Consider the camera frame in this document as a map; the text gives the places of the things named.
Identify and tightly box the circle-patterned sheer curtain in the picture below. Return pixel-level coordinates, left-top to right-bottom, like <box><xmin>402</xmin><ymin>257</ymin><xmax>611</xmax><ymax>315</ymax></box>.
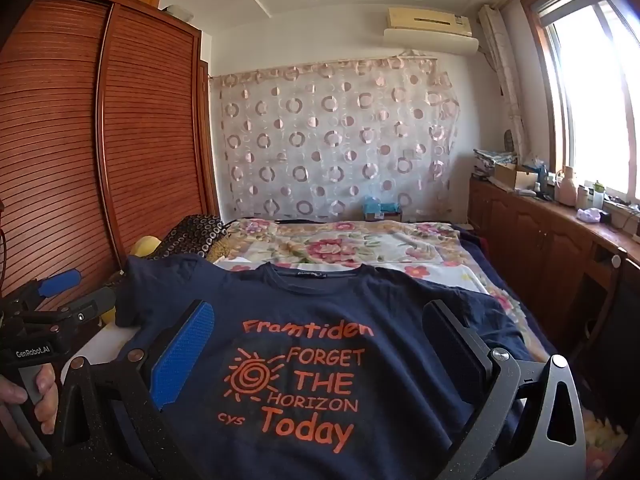
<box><xmin>210</xmin><ymin>49</ymin><xmax>461</xmax><ymax>221</ymax></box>

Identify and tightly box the navy printed t-shirt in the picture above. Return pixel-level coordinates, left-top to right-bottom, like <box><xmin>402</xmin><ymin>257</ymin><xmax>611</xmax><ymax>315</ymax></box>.
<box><xmin>116</xmin><ymin>254</ymin><xmax>546</xmax><ymax>480</ymax></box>

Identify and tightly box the dark circle-patterned pillow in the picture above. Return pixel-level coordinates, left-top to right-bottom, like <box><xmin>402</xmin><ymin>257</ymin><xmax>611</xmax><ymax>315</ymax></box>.
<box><xmin>152</xmin><ymin>214</ymin><xmax>228</xmax><ymax>263</ymax></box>

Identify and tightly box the cardboard box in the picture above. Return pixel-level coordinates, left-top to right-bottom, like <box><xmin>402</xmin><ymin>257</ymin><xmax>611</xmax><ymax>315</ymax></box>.
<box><xmin>494</xmin><ymin>162</ymin><xmax>539</xmax><ymax>191</ymax></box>

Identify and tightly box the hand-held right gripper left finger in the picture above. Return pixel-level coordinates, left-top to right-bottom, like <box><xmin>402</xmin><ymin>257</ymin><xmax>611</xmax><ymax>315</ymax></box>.
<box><xmin>50</xmin><ymin>300</ymin><xmax>216</xmax><ymax>480</ymax></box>

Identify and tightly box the tied floral window curtain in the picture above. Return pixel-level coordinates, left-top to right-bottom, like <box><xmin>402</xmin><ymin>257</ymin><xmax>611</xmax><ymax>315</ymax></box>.
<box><xmin>477</xmin><ymin>4</ymin><xmax>531</xmax><ymax>161</ymax></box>

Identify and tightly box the stack of printed cloths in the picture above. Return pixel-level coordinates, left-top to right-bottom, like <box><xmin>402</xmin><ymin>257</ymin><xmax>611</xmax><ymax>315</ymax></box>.
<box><xmin>472</xmin><ymin>147</ymin><xmax>518</xmax><ymax>181</ymax></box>

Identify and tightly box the wall air conditioner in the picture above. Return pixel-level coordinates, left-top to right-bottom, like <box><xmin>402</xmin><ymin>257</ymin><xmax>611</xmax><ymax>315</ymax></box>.
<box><xmin>383</xmin><ymin>27</ymin><xmax>480</xmax><ymax>56</ymax></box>

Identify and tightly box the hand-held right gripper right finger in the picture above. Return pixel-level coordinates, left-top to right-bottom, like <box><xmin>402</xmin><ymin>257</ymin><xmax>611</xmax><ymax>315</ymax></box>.
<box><xmin>421</xmin><ymin>299</ymin><xmax>587</xmax><ymax>480</ymax></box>

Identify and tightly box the wooden sideboard cabinet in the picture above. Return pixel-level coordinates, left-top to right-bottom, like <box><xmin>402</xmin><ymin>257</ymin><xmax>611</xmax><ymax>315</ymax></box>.
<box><xmin>467</xmin><ymin>177</ymin><xmax>640</xmax><ymax>411</ymax></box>

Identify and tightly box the window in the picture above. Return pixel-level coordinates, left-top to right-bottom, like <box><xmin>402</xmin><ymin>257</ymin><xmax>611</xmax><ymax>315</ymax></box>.
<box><xmin>520</xmin><ymin>0</ymin><xmax>640</xmax><ymax>211</ymax></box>

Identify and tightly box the person's left hand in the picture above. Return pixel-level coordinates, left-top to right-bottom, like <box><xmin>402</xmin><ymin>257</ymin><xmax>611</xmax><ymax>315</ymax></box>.
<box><xmin>0</xmin><ymin>362</ymin><xmax>58</xmax><ymax>448</ymax></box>

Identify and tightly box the blue plastic package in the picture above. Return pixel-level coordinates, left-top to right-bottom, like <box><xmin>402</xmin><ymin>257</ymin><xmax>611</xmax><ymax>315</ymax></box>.
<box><xmin>362</xmin><ymin>196</ymin><xmax>403</xmax><ymax>222</ymax></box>

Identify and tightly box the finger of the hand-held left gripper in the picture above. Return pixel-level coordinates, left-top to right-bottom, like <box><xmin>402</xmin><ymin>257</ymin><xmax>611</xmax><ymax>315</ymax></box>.
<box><xmin>62</xmin><ymin>286</ymin><xmax>119</xmax><ymax>324</ymax></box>
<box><xmin>15</xmin><ymin>269</ymin><xmax>82</xmax><ymax>306</ymax></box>

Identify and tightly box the pink thermos jug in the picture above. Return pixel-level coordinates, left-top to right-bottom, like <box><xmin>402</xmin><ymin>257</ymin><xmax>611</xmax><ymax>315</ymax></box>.
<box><xmin>557</xmin><ymin>166</ymin><xmax>580</xmax><ymax>207</ymax></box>

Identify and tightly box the slatted wooden wardrobe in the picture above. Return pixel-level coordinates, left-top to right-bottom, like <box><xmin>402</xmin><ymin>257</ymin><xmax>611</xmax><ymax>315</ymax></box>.
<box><xmin>0</xmin><ymin>0</ymin><xmax>221</xmax><ymax>321</ymax></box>

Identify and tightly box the wooden chair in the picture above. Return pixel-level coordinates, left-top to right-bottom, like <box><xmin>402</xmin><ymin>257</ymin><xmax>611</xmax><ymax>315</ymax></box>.
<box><xmin>570</xmin><ymin>252</ymin><xmax>631</xmax><ymax>366</ymax></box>

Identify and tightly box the floral blanket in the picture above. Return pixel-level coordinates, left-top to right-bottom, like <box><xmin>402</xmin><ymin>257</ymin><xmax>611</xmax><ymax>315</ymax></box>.
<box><xmin>215</xmin><ymin>217</ymin><xmax>556</xmax><ymax>361</ymax></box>

